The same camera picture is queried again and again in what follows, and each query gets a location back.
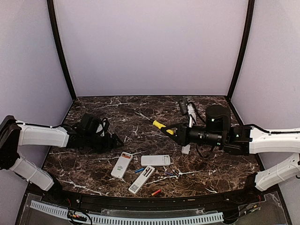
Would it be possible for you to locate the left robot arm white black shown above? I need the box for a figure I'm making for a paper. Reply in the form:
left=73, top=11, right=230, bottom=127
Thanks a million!
left=0, top=114, right=124, bottom=204

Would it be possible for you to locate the white remote with buttons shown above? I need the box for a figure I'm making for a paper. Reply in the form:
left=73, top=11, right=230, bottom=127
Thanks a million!
left=111, top=152, right=133, bottom=179

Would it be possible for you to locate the black front rail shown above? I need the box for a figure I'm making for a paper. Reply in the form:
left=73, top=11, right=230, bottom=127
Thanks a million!
left=42, top=187, right=265, bottom=213

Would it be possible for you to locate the left black frame post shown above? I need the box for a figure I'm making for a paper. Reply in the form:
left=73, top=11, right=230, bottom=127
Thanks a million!
left=46, top=0, right=77, bottom=102

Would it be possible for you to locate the black frame post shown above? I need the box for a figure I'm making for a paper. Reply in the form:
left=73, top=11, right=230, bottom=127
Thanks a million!
left=46, top=0, right=77, bottom=102
left=226, top=0, right=255, bottom=101

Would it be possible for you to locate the white slotted cable duct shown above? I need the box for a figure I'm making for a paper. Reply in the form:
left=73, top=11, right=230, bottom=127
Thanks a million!
left=30, top=199, right=225, bottom=225

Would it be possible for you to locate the yellow handled screwdriver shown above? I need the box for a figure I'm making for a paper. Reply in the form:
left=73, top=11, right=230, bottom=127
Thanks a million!
left=150, top=119, right=174, bottom=135

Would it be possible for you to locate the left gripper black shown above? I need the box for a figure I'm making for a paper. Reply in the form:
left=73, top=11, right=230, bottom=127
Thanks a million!
left=84, top=132, right=124, bottom=154

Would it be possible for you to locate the white remote with label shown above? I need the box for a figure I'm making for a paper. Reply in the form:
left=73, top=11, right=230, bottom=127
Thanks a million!
left=128, top=165, right=155, bottom=194

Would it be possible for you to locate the red orange battery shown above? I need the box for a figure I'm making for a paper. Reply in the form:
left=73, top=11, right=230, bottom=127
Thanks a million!
left=151, top=189, right=161, bottom=196

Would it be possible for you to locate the blue battery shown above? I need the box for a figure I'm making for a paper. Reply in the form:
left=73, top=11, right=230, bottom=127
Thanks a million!
left=135, top=168, right=144, bottom=173

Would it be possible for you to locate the right black frame post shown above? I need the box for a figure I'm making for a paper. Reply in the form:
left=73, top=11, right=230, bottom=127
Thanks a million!
left=226, top=0, right=255, bottom=101

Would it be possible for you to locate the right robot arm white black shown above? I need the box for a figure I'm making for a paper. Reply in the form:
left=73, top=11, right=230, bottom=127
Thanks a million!
left=161, top=105, right=300, bottom=203

